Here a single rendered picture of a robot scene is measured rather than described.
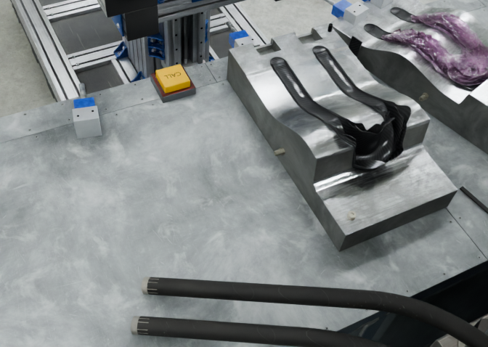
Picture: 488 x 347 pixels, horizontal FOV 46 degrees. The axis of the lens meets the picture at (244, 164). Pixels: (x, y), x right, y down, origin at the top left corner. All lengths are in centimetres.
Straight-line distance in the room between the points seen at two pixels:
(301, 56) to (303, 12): 164
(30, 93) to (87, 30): 35
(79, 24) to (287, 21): 99
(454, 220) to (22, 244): 82
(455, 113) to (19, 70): 185
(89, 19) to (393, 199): 169
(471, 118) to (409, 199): 28
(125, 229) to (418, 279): 55
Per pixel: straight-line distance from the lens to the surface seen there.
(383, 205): 111
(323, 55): 132
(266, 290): 95
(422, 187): 116
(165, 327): 97
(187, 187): 115
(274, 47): 134
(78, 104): 125
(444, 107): 136
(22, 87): 256
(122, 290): 104
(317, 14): 294
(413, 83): 137
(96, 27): 245
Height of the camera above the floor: 173
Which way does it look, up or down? 52 degrees down
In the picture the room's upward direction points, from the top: 7 degrees clockwise
